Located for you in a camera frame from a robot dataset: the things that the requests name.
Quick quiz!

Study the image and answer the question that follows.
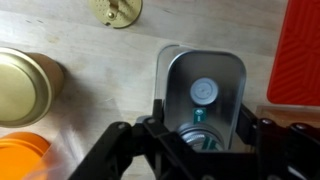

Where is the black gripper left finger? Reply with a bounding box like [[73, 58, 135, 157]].
[[68, 98, 214, 180]]

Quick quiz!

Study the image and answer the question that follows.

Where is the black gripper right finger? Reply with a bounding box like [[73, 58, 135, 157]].
[[236, 103, 320, 180]]

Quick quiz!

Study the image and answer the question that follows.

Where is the rectangular silver metal tin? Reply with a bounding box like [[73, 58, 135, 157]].
[[154, 44, 248, 153]]

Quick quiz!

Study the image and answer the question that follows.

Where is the wooden cutting board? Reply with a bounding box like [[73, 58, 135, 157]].
[[255, 104, 320, 129]]

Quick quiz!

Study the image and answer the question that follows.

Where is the red ribbed silicone mat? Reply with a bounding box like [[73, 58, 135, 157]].
[[266, 0, 320, 107]]

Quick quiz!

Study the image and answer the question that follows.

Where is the orange round plastic lid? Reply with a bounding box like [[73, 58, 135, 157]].
[[0, 131, 52, 180]]

